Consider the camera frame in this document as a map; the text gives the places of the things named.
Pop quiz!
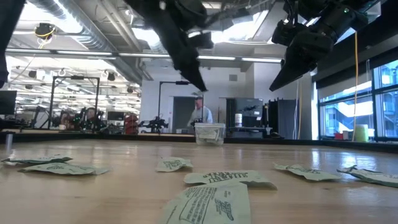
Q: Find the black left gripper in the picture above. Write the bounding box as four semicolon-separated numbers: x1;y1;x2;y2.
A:
148;2;209;93

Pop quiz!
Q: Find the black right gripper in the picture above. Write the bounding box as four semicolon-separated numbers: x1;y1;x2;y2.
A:
268;17;339;93

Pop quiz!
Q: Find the clear plastic bin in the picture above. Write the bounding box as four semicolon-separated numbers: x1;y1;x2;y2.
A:
193;122;227;147

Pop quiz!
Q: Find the pale green printed sachet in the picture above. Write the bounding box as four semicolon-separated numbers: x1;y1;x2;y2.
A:
272;162;342;182
160;182;252;224
183;170;278;190
155;156;194;173
17;162;110;176

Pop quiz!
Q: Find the white-faced dark-edged sachet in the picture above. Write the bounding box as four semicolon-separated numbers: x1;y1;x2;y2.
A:
198;130;222;144
336;165;398;189
1;154;73;166

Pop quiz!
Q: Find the ceiling light strip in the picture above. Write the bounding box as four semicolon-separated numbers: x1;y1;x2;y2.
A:
118;52;171;59
5;48;116;60
197;55;236;62
241;57;282;64

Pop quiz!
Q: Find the black upright panel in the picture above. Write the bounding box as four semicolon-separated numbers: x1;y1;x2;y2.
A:
267;98;299;140

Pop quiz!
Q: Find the standing person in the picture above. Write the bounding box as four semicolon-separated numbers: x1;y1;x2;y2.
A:
187;96;214;128

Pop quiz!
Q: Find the black cabinet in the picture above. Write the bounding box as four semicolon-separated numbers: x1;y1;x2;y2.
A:
226;97;264;129

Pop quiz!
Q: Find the dark-framed glass window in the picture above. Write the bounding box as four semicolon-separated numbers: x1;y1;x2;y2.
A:
317;58;398;142

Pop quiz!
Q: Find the red stacked object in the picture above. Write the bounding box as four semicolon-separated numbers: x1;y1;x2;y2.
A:
123;113;140;135

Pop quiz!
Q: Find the yellow-green cylinder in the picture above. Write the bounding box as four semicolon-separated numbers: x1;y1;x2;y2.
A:
354;124;370;143

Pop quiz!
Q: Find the seated person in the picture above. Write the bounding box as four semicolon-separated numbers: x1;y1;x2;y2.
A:
83;106;98;125

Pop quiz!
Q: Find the black monitor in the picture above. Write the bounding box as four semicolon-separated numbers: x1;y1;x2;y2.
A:
0;90;17;116

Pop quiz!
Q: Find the narrow black rig frame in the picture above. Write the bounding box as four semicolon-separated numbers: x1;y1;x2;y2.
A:
157;80;191;125

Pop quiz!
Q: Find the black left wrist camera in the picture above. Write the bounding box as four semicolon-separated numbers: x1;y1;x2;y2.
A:
186;30;215;50

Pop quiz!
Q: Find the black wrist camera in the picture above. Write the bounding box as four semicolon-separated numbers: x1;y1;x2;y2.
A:
271;19;300;48
186;30;215;50

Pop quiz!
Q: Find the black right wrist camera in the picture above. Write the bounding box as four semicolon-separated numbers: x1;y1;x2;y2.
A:
271;19;300;48

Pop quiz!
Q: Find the silver ceiling duct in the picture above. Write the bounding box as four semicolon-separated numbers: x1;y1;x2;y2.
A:
27;0;156;86

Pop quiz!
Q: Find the tall black rig frame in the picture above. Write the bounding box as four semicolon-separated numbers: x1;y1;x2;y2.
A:
47;75;101;130

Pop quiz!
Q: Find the black yellow ceiling cable reel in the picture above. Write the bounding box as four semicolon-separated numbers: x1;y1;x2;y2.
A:
33;22;57;42

